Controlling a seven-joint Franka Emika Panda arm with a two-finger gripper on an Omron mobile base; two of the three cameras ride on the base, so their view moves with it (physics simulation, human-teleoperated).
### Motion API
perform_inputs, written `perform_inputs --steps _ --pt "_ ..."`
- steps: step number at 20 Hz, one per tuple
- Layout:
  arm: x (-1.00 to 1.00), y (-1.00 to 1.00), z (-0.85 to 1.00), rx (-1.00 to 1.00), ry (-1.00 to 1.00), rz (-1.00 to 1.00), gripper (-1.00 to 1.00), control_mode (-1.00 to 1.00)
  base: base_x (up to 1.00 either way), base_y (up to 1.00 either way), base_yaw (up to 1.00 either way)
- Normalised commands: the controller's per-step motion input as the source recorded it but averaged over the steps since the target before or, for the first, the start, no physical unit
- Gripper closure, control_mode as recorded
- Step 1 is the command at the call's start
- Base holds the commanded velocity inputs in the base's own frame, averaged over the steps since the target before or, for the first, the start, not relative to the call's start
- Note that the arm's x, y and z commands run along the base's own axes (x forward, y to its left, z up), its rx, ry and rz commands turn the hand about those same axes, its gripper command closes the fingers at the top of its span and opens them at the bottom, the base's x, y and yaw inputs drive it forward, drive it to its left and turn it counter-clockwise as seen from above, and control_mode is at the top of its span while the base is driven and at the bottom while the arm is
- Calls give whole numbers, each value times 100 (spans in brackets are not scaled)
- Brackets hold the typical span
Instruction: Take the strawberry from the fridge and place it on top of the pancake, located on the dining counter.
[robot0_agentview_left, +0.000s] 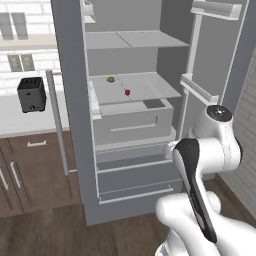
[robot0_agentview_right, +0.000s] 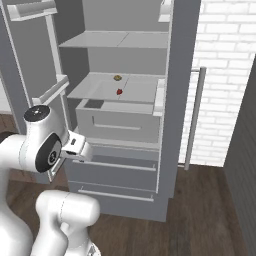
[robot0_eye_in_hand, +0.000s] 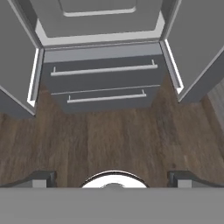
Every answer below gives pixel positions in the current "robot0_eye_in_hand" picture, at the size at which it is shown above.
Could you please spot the grey fridge body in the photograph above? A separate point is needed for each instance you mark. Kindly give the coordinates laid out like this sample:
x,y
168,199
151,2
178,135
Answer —
x,y
99,23

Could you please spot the grey fridge door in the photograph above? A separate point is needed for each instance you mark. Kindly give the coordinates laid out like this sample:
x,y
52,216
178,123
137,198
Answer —
x,y
195,49
14,58

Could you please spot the small grey fridge drawer front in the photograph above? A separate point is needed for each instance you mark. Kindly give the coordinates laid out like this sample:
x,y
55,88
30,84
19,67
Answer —
x,y
108,105

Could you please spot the large grey fridge drawer front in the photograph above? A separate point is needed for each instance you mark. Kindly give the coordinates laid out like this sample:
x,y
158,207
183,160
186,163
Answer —
x,y
102,81

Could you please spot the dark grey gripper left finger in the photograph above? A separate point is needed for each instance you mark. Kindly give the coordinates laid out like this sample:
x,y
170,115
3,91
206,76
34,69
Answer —
x,y
43,178

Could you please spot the white round disc black rim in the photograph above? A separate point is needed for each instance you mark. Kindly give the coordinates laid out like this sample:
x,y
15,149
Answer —
x,y
113,180

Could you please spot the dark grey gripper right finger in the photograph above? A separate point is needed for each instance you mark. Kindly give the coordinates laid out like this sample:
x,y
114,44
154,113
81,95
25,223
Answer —
x,y
179,178

